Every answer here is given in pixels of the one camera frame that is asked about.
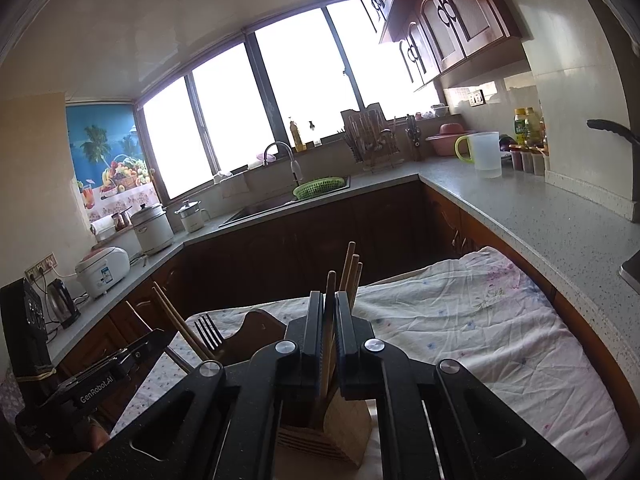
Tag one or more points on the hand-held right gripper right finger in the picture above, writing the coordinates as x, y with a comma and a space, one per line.
346, 340

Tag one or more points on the metal fork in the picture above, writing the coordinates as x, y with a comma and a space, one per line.
216, 349

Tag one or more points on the wall outlet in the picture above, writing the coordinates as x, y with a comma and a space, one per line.
476, 97

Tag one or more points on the wooden dish rack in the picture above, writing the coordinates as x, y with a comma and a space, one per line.
372, 135

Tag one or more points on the pink soap dish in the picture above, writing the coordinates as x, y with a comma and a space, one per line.
266, 158

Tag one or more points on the wooden utensil holder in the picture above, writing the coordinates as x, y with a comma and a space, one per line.
345, 425

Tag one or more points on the white wall socket strip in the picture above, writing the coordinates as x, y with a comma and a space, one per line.
41, 267

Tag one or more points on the large kitchen window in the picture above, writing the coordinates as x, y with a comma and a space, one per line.
300, 90

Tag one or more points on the green plastic basket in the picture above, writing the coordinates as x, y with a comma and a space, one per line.
320, 187

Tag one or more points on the yellow bottle with green label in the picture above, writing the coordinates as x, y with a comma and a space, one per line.
521, 130

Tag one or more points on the tropical fruit wall poster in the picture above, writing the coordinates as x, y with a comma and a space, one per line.
100, 145

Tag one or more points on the tall white rice cooker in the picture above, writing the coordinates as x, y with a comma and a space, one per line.
155, 232

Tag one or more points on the white floral cloth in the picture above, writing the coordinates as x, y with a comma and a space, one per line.
450, 320

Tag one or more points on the steel kitchen sink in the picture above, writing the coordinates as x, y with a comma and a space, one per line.
255, 210

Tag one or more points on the steel kitchen faucet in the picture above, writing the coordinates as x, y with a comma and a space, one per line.
296, 166

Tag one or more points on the low white rice cooker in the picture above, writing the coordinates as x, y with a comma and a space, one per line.
102, 272

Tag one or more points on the steel electric kettle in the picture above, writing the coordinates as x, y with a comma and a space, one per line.
62, 305

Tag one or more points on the knife block with knives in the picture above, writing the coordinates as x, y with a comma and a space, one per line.
416, 147

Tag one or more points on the steel cooktop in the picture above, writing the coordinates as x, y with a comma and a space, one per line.
632, 270

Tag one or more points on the pink plastic basin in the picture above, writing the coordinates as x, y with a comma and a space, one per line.
442, 142

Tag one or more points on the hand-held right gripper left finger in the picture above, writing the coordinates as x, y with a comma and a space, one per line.
312, 340

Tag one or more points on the white plastic pitcher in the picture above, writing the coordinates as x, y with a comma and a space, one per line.
485, 157

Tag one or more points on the brown wooden base cabinets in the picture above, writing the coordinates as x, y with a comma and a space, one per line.
310, 240

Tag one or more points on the yellow dish soap bottle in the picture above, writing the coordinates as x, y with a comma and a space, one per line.
297, 137

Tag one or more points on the paper towel roll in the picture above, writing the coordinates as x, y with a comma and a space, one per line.
105, 229

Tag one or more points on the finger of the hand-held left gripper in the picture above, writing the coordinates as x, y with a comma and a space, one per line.
145, 347

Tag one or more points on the yellow oil bottle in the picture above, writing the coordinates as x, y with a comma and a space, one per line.
534, 127

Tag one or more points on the small white electric pot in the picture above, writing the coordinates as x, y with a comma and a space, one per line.
192, 220

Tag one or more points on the person's left hand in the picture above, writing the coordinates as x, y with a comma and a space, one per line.
97, 437

